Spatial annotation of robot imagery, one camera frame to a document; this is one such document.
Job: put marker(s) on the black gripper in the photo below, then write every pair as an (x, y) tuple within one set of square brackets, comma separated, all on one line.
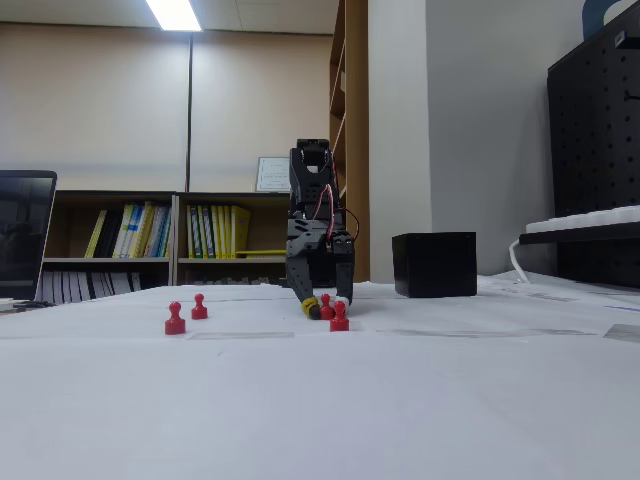
[(309, 246)]

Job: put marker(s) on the red pawn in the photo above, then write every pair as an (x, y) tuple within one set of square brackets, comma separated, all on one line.
[(339, 322), (199, 311), (326, 310), (175, 325)]

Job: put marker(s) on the black square container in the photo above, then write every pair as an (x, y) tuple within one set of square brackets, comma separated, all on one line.
[(435, 265)]

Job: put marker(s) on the white paper table cover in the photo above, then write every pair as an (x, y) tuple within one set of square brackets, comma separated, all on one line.
[(320, 400)]

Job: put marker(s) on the framed white notice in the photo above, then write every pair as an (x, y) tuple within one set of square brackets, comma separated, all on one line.
[(272, 175)]

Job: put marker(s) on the yellow green binder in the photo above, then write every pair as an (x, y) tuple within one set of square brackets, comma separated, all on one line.
[(192, 232), (206, 232)]

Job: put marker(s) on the low wooden bookshelf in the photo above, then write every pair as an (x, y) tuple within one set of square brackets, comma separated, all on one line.
[(115, 193), (215, 195)]

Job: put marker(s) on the tall wooden bookshelf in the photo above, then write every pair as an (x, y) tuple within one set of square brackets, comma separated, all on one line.
[(357, 125)]

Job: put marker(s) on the light blue book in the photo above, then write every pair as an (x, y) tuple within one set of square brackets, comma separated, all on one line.
[(161, 232)]

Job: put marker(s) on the white yellow book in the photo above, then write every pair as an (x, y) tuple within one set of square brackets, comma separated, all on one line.
[(126, 230)]

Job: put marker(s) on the black binder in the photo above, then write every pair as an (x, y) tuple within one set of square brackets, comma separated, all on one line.
[(110, 235)]

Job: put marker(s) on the thin yellow book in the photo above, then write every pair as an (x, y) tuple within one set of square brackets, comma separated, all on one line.
[(96, 235)]

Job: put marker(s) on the white grey volumes row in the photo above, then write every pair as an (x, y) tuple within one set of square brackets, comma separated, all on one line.
[(90, 287)]

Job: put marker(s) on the white power strip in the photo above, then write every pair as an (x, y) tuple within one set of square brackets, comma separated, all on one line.
[(590, 217)]

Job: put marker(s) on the black perforated pegboard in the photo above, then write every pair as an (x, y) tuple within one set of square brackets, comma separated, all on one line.
[(595, 150)]

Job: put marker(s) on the black laptop screen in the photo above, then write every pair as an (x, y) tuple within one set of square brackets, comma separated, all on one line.
[(22, 235)]

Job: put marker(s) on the ceiling light panel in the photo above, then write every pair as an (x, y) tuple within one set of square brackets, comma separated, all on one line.
[(172, 15)]

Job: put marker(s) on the blue chair backrest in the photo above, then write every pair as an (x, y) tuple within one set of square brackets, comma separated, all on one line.
[(592, 20)]

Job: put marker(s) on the black wall conduit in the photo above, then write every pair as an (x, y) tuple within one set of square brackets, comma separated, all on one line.
[(190, 110)]

